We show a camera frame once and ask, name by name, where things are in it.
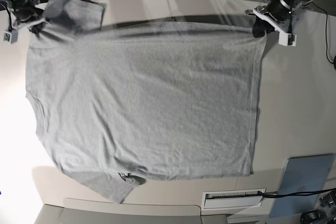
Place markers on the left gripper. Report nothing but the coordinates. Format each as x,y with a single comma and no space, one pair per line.
277,15

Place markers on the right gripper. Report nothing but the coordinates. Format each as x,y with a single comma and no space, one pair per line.
33,24

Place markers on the grey T-shirt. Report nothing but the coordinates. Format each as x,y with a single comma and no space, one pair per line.
160,100

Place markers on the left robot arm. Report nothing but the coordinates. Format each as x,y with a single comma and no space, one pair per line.
277,15

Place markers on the blue-grey panel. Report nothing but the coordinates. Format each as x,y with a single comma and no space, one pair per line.
305,173

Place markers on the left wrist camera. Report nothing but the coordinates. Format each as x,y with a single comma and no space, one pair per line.
286,39

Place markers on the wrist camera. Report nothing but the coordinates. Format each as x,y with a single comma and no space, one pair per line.
286,39
10,36

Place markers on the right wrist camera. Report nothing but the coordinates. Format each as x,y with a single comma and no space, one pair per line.
10,36

